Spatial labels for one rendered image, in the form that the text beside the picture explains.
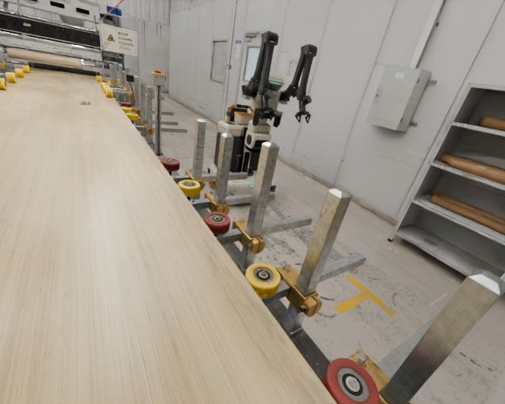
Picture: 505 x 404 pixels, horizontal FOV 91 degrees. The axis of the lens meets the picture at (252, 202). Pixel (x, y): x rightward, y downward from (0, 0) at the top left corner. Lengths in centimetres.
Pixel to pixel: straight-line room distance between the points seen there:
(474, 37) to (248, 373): 326
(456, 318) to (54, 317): 60
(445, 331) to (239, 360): 30
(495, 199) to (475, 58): 130
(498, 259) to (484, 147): 103
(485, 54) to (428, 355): 298
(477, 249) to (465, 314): 280
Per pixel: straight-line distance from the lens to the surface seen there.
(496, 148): 311
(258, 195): 71
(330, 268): 78
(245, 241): 80
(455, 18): 348
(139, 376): 45
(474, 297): 45
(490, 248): 322
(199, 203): 99
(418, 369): 54
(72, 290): 58
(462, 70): 330
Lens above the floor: 130
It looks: 26 degrees down
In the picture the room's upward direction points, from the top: 11 degrees clockwise
